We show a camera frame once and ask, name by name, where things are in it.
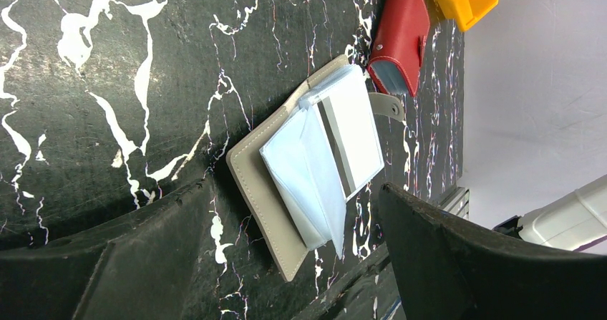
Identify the aluminium frame rail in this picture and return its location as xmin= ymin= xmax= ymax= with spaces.
xmin=437 ymin=187 xmax=470 ymax=220

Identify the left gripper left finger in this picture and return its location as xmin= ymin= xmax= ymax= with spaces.
xmin=1 ymin=179 xmax=210 ymax=319

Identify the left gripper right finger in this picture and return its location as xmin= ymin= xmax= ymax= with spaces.
xmin=378 ymin=183 xmax=606 ymax=319

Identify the red card holder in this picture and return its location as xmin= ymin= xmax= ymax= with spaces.
xmin=367 ymin=0 xmax=430 ymax=97

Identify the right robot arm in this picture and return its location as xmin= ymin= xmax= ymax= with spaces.
xmin=493 ymin=175 xmax=606 ymax=252

